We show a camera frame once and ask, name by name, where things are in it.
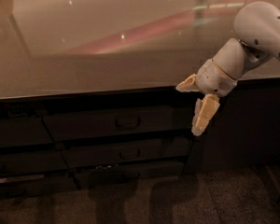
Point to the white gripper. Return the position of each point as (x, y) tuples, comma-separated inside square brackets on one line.
[(213, 78)]

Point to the dark top drawer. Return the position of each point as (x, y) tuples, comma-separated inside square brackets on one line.
[(99, 123)]

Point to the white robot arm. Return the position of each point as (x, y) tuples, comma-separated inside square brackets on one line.
[(257, 28)]

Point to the dark bottom drawer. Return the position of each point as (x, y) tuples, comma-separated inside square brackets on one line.
[(128, 172)]

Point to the dark right cabinet door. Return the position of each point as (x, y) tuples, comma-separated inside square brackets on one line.
[(244, 132)]

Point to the dark left cabinet drawers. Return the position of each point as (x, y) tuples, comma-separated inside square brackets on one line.
[(31, 162)]

